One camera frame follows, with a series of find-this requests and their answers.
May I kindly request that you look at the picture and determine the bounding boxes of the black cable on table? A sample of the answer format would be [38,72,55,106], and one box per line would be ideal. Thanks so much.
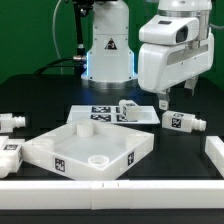
[34,57,83,76]

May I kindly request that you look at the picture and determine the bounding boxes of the white right obstacle rail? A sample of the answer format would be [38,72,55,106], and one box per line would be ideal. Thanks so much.
[205,136,224,178]

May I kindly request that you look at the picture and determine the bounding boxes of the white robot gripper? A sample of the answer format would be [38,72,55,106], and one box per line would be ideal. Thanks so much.
[138,33,214,110]

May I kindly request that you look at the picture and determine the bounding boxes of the white obstacle rail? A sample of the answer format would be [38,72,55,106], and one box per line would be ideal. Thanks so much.
[205,136,224,178]
[0,180,224,210]

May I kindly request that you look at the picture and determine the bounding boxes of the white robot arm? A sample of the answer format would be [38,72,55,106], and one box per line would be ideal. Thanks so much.
[82,0,214,110]

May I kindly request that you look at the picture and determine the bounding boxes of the white square table top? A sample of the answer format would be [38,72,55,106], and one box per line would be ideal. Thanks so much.
[22,119,154,181]

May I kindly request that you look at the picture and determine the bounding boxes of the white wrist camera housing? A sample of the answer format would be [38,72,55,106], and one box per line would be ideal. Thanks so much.
[139,15,199,46]

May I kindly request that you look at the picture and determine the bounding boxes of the white front obstacle rail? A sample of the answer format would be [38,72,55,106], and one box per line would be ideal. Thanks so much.
[0,180,224,210]

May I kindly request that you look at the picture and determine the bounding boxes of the white thin cable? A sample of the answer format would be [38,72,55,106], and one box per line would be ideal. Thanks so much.
[52,0,65,76]

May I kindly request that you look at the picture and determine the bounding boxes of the black camera pole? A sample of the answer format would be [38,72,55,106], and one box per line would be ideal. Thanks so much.
[72,0,94,75]

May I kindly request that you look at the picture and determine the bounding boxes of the white marker sheet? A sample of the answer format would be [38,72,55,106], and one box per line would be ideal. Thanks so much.
[67,105,160,124]

